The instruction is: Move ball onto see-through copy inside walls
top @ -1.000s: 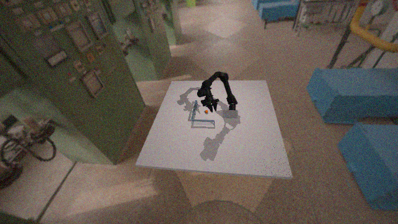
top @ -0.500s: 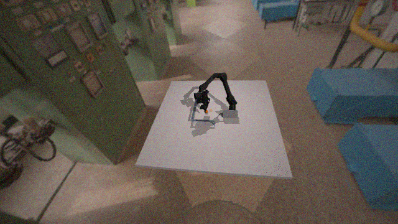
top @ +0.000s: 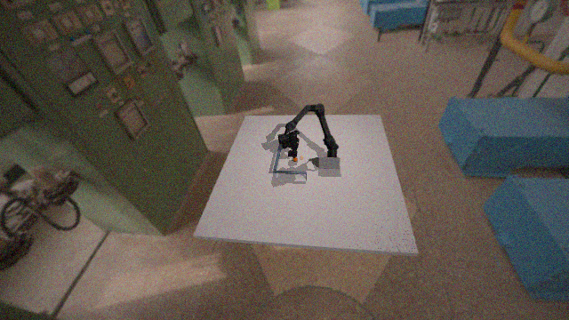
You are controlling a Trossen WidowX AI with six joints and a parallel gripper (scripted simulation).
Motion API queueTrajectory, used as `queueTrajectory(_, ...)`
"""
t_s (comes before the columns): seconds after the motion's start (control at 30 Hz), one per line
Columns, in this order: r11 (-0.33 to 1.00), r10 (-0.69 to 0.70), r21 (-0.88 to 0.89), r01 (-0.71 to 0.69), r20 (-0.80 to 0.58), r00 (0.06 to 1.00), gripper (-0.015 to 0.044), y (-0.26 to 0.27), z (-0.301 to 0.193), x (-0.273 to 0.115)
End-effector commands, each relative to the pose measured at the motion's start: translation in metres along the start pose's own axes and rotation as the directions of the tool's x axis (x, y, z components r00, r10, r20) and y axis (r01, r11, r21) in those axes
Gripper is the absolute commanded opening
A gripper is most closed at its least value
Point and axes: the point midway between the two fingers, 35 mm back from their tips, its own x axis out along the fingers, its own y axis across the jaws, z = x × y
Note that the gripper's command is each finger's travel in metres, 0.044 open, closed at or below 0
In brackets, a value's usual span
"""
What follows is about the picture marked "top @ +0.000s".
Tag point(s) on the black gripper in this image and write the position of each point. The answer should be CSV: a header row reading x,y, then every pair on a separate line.
x,y
294,146

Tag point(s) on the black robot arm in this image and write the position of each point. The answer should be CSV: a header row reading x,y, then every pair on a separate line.
x,y
329,140

